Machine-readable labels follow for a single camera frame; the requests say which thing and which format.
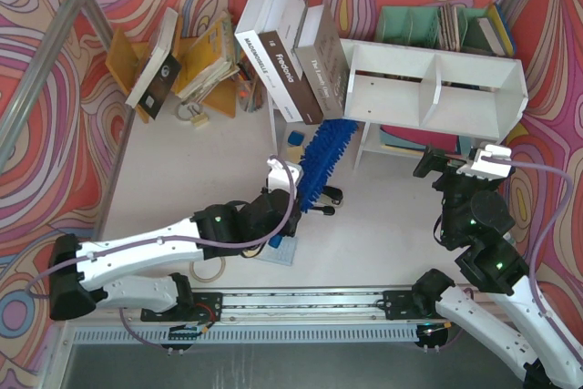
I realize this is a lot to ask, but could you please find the white black stapler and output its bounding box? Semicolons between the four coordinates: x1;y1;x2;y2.
318;186;344;208

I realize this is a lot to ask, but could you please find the blue microfiber duster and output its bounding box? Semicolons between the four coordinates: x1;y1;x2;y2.
268;118;359;249

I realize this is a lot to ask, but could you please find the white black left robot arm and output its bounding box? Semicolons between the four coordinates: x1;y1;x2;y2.
48;189;302;321

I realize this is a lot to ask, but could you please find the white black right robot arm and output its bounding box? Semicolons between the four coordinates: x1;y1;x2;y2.
412;144;582;388

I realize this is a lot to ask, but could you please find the white wooden bookshelf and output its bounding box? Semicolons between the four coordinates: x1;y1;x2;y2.
342;39;528;154

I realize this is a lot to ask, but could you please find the magenta paper sheet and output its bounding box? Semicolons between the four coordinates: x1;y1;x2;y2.
380;125;458;152

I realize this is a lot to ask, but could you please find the yellow sticky note pad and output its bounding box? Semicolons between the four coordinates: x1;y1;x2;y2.
286;146;304;164

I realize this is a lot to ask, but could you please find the blue eraser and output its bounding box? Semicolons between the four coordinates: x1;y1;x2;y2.
287;130;305;147

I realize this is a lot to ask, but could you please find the wooden coasters stack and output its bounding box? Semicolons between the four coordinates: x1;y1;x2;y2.
438;3;461;52

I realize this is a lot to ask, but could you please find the clear pencil cup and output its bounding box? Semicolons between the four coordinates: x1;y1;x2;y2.
236;60;265;113

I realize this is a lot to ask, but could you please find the green desk organizer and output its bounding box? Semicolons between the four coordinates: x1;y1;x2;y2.
374;4;495;56

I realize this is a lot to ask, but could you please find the beige Lonely Ones book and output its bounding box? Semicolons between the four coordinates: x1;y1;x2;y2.
294;4;350;119

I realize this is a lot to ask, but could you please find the blue yellow book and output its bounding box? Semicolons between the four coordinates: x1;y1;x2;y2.
476;3;517;57

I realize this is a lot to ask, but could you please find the yellow worn book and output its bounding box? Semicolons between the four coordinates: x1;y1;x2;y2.
176;10;238;102

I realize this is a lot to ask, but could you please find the black white paperback book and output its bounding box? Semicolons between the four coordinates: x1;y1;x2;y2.
126;7;181;119

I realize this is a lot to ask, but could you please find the brown Fredonia book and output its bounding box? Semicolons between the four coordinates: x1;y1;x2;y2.
260;0;323;125

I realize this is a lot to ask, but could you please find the yellow wooden book holder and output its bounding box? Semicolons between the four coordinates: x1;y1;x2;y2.
106;8;239;122

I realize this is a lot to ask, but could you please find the white Mademoiselle book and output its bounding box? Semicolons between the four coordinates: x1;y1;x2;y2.
235;0;302;122

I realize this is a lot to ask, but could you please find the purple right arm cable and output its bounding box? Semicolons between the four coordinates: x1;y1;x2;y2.
482;154;583;358

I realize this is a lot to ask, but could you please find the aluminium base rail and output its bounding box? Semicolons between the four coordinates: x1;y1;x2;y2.
54;286;555;344

